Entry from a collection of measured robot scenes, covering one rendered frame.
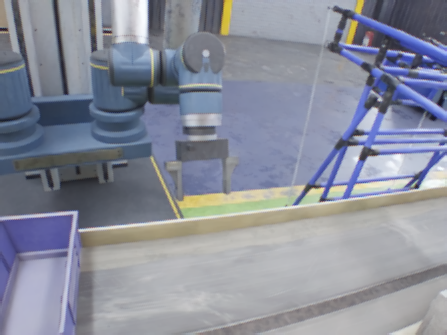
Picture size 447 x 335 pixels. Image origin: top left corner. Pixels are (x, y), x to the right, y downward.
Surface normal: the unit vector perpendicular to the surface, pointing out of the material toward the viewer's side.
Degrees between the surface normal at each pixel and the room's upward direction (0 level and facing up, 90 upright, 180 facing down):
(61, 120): 90
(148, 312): 0
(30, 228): 88
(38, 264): 0
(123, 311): 0
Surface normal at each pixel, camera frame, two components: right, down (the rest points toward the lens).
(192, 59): 0.26, 0.19
